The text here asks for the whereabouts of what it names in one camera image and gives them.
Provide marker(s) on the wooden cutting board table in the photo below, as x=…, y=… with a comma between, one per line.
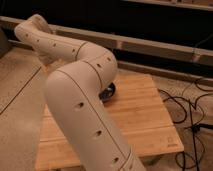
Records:
x=138, y=111

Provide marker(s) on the dark round plate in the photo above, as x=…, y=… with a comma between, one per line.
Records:
x=107, y=93

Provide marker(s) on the grey shelf rail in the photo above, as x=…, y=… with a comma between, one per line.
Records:
x=140, y=45

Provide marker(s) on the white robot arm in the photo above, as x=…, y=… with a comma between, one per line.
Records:
x=72, y=96

